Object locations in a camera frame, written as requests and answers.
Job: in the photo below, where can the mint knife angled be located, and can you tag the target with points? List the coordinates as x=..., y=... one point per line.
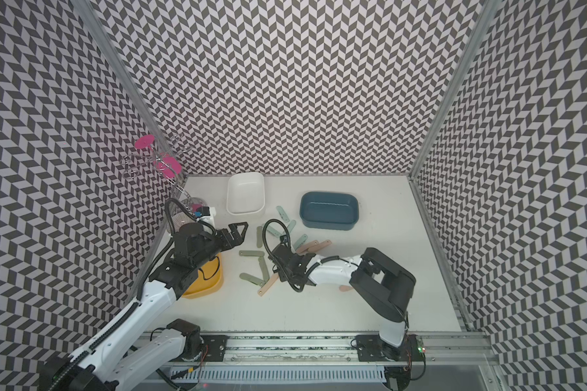
x=291, y=226

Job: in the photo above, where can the mint knife centre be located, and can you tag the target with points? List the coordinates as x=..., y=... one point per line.
x=300, y=241

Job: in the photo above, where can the mint knife left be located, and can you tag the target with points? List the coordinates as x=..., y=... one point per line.
x=274, y=232

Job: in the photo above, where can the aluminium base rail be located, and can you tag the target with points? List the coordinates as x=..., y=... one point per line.
x=346, y=348

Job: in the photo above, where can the mint knife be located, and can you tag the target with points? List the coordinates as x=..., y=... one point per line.
x=274, y=232
x=300, y=241
x=284, y=216

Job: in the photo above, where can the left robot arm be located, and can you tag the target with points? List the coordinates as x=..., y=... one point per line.
x=104, y=363

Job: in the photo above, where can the olive knife upright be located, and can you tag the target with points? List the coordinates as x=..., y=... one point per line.
x=259, y=237

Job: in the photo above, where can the white storage box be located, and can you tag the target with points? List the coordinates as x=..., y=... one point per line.
x=246, y=194

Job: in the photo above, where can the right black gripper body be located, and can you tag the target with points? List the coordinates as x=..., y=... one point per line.
x=284, y=275

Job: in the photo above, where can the olive knife vertical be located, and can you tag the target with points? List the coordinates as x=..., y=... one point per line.
x=264, y=269

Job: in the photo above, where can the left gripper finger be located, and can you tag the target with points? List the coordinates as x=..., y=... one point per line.
x=238, y=227
x=237, y=237

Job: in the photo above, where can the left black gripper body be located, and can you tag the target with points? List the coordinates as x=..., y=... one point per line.
x=222, y=241

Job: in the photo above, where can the yellow storage box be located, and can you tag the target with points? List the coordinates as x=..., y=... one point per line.
x=210, y=280

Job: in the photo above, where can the mint knife top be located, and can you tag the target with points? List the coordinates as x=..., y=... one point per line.
x=284, y=216

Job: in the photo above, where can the olive knife lower left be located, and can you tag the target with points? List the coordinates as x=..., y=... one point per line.
x=252, y=279

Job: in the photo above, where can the dark teal storage box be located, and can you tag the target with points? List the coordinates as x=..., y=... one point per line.
x=329, y=211

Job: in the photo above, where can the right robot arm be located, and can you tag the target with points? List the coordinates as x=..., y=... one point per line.
x=383, y=284

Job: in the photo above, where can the olive knife horizontal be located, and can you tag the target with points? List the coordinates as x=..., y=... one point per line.
x=251, y=253

